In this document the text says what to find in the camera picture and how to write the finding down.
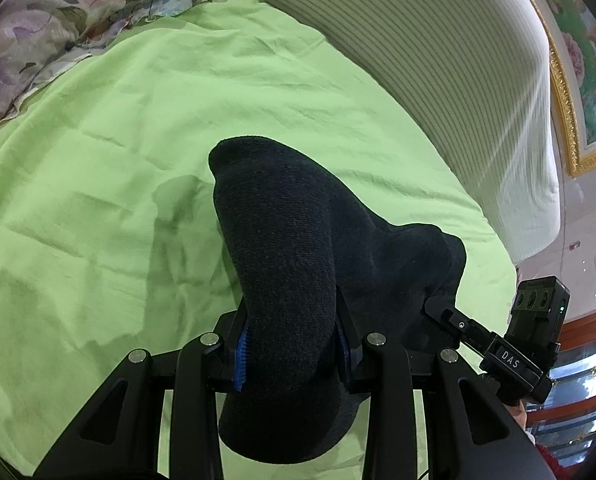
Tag striped white headboard cushion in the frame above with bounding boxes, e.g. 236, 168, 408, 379
266, 0, 560, 262

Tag dark navy fleece pants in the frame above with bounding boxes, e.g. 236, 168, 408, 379
209, 136, 466, 464

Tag red wooden glass cabinet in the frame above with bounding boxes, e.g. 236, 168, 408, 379
527, 312, 596, 471

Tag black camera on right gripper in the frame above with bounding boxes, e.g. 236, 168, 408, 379
505, 275, 570, 353

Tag person's right hand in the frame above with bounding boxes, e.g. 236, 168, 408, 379
506, 400, 536, 444

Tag light green bed sheet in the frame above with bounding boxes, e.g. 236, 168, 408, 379
0, 0, 516, 474

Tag red sleeved right forearm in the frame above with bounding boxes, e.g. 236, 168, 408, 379
526, 431, 572, 480

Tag gold framed floral painting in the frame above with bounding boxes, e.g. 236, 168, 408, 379
530, 0, 596, 177

